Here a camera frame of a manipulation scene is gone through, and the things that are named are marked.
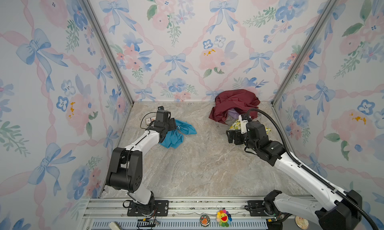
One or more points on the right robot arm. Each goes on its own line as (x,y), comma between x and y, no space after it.
(333,207)

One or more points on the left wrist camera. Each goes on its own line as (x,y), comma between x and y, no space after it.
(162,115)

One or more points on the oval orange badge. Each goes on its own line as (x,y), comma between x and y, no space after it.
(205,220)

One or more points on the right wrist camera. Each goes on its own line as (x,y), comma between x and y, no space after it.
(244,119)

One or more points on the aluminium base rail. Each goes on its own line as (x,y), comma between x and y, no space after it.
(183,214)

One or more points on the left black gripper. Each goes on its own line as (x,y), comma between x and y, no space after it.
(172,124)

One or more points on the maroon cloth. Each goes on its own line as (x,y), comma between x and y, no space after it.
(240,100)

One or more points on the yellow lemon print cloth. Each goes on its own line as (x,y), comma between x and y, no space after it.
(237,126)

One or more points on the round beige coaster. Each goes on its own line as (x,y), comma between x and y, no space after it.
(302,223)

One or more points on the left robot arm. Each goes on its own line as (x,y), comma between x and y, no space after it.
(126,165)

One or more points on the rainbow smiling flower toy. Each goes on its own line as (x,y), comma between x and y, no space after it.
(224,218)

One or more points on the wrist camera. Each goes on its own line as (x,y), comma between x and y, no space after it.
(162,115)
(244,119)

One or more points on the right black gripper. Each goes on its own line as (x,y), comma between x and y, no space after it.
(237,134)

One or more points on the teal cloth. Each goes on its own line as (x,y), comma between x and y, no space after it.
(175,138)

